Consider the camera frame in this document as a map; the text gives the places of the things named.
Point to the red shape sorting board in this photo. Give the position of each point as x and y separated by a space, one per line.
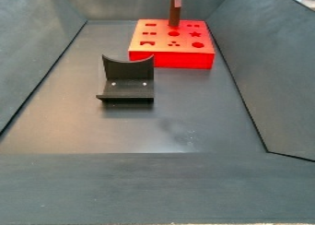
182 47

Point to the dark grey curved bracket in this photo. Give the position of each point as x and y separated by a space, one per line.
129 80

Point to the brown oval peg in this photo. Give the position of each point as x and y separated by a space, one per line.
174 15

